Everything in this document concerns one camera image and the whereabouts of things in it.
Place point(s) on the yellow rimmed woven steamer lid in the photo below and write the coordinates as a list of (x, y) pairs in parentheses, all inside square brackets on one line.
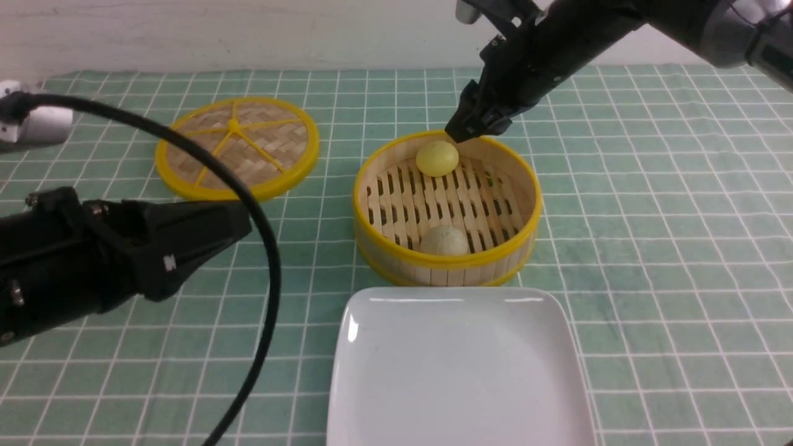
[(269, 144)]

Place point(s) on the white square plate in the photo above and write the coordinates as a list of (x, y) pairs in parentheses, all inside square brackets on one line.
[(457, 366)]

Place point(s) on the white steamed bun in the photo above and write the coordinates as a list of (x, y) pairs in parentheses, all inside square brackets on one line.
[(444, 240)]

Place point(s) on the green checkered tablecloth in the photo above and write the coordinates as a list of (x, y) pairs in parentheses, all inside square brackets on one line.
[(666, 238)]

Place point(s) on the yellow steamed bun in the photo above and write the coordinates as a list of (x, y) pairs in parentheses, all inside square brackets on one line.
[(437, 159)]

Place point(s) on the yellow rimmed bamboo steamer basket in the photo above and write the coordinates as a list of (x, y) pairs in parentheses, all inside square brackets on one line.
[(494, 196)]

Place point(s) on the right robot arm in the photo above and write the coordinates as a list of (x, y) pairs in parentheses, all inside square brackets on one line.
[(726, 34)]

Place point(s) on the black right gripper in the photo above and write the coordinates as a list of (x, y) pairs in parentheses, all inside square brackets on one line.
[(535, 50)]

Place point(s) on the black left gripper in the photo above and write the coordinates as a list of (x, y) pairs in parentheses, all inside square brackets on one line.
[(65, 258)]

